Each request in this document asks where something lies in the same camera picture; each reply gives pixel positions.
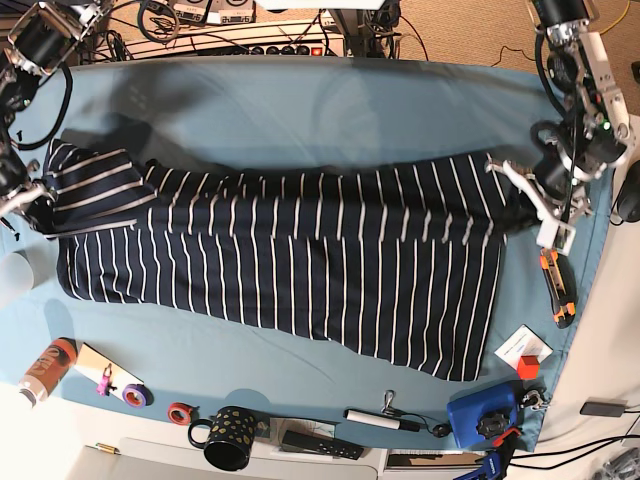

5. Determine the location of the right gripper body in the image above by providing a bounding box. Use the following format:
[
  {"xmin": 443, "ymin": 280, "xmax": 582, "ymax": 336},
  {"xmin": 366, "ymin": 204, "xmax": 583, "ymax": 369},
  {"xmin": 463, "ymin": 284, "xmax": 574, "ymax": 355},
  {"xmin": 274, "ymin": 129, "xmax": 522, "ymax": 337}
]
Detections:
[{"xmin": 1, "ymin": 159, "xmax": 55, "ymax": 220}]

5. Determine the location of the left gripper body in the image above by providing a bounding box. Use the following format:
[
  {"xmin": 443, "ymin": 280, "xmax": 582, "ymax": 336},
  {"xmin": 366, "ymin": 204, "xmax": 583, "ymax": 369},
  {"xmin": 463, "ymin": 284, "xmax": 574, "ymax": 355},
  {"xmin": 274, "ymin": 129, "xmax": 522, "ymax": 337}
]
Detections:
[{"xmin": 484, "ymin": 119, "xmax": 608, "ymax": 227}]

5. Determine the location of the navy white striped t-shirt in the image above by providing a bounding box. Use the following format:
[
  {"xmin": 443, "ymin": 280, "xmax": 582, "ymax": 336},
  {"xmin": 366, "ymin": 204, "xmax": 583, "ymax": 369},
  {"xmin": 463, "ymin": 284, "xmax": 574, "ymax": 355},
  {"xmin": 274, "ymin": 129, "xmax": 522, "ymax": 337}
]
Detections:
[{"xmin": 44, "ymin": 140, "xmax": 509, "ymax": 382}]

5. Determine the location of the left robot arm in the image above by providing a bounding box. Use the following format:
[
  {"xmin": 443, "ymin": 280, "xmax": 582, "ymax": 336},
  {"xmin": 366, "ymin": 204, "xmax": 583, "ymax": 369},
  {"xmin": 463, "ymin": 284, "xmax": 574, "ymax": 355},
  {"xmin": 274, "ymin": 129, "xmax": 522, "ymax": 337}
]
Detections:
[{"xmin": 496, "ymin": 1, "xmax": 636, "ymax": 233}]

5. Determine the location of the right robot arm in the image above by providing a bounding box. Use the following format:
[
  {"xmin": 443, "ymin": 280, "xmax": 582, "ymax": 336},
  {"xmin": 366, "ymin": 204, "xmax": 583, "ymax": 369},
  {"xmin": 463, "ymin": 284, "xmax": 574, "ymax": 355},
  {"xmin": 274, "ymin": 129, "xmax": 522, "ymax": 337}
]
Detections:
[{"xmin": 1, "ymin": 1, "xmax": 114, "ymax": 232}]

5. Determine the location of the translucent plastic cup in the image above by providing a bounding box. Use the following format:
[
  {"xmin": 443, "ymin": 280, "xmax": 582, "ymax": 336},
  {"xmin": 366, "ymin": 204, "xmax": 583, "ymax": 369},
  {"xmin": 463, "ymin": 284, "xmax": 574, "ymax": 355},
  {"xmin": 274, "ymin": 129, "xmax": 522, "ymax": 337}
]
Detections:
[{"xmin": 0, "ymin": 252, "xmax": 34, "ymax": 309}]

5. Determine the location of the orange black utility knife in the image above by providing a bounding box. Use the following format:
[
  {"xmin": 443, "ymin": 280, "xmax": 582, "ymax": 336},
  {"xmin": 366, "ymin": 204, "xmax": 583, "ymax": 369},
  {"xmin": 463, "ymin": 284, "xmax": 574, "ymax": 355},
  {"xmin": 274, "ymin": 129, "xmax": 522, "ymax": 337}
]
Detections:
[{"xmin": 539, "ymin": 248, "xmax": 577, "ymax": 329}]

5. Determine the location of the white paper card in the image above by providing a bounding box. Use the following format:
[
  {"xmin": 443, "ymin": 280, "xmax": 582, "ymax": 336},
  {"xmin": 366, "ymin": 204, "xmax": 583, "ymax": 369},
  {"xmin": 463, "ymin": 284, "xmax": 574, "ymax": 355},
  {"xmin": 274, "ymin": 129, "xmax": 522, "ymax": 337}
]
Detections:
[{"xmin": 494, "ymin": 325, "xmax": 553, "ymax": 371}]

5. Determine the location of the red cube block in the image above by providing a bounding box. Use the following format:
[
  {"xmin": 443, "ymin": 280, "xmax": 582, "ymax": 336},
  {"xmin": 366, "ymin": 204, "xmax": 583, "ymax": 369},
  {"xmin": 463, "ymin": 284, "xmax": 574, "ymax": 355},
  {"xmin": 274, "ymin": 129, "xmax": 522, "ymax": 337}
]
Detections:
[{"xmin": 516, "ymin": 355, "xmax": 540, "ymax": 380}]

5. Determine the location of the orange drink can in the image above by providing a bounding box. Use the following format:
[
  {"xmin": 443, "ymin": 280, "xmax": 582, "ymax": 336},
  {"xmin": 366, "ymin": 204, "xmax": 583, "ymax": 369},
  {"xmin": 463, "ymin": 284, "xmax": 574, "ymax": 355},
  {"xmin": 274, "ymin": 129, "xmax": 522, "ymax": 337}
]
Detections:
[{"xmin": 18, "ymin": 337, "xmax": 78, "ymax": 408}]

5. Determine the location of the wooden board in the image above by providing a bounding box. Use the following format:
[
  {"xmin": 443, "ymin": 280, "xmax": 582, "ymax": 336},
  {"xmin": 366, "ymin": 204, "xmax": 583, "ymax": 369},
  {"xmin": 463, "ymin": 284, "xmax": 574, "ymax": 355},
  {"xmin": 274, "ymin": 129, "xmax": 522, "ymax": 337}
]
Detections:
[{"xmin": 75, "ymin": 343, "xmax": 144, "ymax": 400}]

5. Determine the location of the pink small clip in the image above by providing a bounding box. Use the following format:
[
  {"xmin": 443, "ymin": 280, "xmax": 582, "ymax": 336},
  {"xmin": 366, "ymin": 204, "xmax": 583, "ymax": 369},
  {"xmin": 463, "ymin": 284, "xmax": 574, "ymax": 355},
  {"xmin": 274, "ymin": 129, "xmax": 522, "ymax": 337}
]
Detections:
[{"xmin": 96, "ymin": 364, "xmax": 115, "ymax": 396}]

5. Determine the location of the purple tape roll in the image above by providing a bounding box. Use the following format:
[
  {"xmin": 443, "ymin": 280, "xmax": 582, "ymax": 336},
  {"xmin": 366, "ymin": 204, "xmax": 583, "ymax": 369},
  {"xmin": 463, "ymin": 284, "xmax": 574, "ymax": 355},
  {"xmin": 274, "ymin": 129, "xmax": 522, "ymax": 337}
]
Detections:
[{"xmin": 122, "ymin": 384, "xmax": 151, "ymax": 408}]

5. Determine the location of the blue plastic case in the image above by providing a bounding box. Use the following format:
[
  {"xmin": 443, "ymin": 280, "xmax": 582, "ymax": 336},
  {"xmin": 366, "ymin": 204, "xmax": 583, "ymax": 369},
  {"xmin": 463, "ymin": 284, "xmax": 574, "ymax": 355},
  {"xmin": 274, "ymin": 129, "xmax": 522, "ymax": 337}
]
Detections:
[{"xmin": 446, "ymin": 381, "xmax": 522, "ymax": 449}]

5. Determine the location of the silver carabiner clip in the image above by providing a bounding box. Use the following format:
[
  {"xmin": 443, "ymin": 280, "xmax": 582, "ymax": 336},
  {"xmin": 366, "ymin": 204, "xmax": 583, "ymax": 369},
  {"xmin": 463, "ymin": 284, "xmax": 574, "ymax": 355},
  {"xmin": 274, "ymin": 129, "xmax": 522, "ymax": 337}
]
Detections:
[{"xmin": 381, "ymin": 390, "xmax": 397, "ymax": 417}]

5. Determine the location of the teal table cloth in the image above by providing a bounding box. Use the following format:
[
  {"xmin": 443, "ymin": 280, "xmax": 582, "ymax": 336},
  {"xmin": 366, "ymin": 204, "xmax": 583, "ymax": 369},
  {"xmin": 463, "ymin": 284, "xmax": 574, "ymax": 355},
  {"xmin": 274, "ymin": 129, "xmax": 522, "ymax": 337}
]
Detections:
[{"xmin": 0, "ymin": 55, "xmax": 624, "ymax": 451}]

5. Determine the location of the red tape roll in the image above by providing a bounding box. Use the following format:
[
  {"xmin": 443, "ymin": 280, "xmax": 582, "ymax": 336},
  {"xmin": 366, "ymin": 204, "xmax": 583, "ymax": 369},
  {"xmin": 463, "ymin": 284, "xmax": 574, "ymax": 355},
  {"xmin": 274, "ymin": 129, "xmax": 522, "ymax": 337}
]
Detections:
[{"xmin": 167, "ymin": 402, "xmax": 194, "ymax": 426}]

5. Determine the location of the white black marker pen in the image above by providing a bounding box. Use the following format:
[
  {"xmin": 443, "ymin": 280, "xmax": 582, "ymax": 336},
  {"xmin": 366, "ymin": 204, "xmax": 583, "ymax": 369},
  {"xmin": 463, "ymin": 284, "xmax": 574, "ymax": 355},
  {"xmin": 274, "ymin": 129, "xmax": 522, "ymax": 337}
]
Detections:
[{"xmin": 343, "ymin": 409, "xmax": 421, "ymax": 432}]

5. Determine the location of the black power strip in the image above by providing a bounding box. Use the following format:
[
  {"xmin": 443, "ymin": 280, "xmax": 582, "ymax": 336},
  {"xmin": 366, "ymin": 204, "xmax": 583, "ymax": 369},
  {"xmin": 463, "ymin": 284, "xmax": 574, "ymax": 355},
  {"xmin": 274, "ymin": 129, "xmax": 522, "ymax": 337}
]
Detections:
[{"xmin": 197, "ymin": 44, "xmax": 326, "ymax": 57}]

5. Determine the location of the black patterned mug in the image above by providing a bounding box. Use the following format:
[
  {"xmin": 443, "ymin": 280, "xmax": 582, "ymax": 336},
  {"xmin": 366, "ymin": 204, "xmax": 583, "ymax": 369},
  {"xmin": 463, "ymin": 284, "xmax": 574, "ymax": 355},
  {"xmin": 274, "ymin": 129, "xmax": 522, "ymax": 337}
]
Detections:
[{"xmin": 187, "ymin": 406, "xmax": 258, "ymax": 472}]

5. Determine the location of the black remote control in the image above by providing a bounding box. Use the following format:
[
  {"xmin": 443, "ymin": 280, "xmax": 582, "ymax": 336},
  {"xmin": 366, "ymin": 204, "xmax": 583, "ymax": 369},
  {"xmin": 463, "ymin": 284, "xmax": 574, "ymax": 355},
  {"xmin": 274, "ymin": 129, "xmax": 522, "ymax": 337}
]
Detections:
[{"xmin": 282, "ymin": 430, "xmax": 365, "ymax": 460}]

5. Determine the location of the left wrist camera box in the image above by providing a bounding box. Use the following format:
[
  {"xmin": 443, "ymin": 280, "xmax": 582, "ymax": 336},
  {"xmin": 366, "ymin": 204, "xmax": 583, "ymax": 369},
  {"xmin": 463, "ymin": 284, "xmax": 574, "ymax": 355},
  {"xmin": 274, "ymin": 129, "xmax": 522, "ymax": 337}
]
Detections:
[{"xmin": 536, "ymin": 219, "xmax": 576, "ymax": 256}]

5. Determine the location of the blue handled clamp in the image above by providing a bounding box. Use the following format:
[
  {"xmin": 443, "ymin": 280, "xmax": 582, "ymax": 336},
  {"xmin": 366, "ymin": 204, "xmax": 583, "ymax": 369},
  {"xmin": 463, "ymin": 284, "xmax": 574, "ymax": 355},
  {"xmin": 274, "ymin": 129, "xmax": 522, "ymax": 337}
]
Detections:
[{"xmin": 456, "ymin": 427, "xmax": 522, "ymax": 480}]

